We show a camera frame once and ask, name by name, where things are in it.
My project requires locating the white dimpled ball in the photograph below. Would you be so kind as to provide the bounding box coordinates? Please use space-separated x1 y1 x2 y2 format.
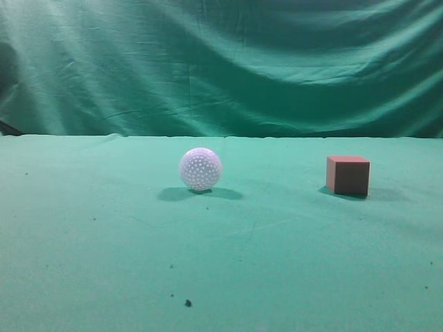
179 147 222 192

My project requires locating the green backdrop cloth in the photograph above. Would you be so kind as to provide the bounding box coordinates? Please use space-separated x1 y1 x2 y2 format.
1 1 442 138

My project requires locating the green table cloth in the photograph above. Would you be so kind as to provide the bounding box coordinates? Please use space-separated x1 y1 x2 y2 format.
1 134 442 331

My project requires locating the red-brown cube block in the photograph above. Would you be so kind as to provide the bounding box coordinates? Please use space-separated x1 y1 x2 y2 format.
326 155 370 196

